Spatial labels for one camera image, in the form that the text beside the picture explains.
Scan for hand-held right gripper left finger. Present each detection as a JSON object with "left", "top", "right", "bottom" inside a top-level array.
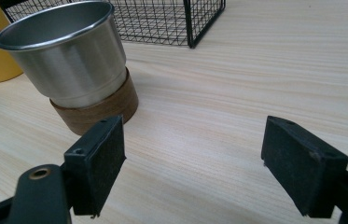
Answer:
[{"left": 63, "top": 115, "right": 127, "bottom": 217}]

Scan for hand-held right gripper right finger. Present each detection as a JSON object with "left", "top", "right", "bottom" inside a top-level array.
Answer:
[{"left": 260, "top": 115, "right": 348, "bottom": 219}]

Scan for round wooden coaster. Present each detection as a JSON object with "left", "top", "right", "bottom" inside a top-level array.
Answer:
[{"left": 49, "top": 67, "right": 140, "bottom": 136}]

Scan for stainless steel cup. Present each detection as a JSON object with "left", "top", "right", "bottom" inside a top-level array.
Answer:
[{"left": 0, "top": 0, "right": 128, "bottom": 109}]

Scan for black wire basket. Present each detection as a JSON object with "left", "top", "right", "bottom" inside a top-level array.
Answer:
[{"left": 0, "top": 0, "right": 227, "bottom": 49}]

